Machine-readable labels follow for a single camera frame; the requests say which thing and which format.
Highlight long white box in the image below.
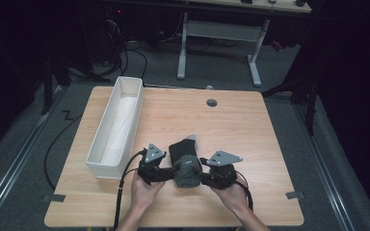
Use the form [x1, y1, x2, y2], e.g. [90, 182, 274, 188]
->
[85, 75, 145, 181]

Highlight person's right hand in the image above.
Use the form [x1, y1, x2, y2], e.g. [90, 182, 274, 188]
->
[209, 174, 250, 217]

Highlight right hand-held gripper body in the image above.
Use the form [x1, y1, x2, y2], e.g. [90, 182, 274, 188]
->
[205, 149, 244, 191]

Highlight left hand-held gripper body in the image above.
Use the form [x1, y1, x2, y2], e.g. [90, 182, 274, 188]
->
[137, 142, 175, 186]

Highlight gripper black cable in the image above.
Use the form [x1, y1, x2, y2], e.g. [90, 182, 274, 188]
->
[113, 148, 148, 231]
[235, 170, 254, 214]

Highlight dark grey sock light toe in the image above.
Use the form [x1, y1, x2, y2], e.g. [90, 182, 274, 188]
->
[172, 154, 204, 189]
[168, 134, 198, 166]

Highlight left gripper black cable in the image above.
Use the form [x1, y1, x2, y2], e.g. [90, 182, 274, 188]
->
[113, 148, 148, 231]

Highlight metal floor rail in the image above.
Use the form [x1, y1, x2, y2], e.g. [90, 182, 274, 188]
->
[0, 86, 66, 227]
[292, 103, 357, 231]

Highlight small red object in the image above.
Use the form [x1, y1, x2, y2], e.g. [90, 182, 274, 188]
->
[270, 39, 284, 52]

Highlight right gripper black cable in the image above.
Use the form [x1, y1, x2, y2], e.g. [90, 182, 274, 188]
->
[235, 170, 254, 214]

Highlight black floor cable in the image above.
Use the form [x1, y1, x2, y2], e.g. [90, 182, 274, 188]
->
[43, 113, 84, 191]

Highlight person's left hand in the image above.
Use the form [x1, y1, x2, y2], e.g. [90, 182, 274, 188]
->
[130, 170, 167, 214]

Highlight grey tape strip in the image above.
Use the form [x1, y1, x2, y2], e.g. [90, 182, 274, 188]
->
[42, 192, 66, 204]
[284, 191, 305, 201]

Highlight black looped floor cables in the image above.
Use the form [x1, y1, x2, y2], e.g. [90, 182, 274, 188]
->
[104, 39, 149, 86]

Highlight black stand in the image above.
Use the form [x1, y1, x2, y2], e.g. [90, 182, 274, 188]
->
[261, 71, 320, 137]
[40, 47, 73, 116]

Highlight white-legged desk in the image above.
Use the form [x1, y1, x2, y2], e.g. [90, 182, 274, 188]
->
[176, 0, 313, 88]

